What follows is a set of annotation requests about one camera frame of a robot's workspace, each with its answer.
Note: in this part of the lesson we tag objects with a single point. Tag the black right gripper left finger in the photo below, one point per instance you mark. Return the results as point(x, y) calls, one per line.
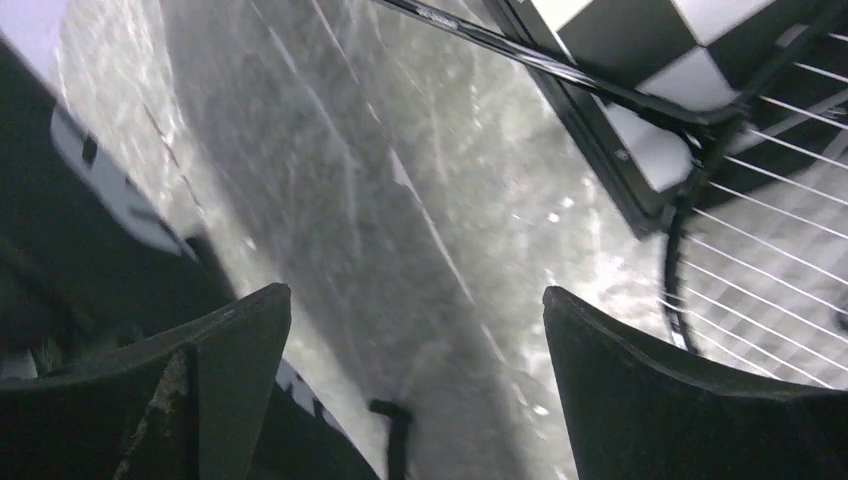
point(188, 403)

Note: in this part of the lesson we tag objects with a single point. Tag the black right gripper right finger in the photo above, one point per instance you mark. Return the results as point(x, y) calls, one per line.
point(637, 407)

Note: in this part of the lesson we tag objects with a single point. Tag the black badminton racket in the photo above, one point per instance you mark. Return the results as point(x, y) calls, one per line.
point(754, 262)

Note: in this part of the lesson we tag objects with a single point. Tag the black white chessboard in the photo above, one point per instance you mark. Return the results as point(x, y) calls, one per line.
point(698, 54)

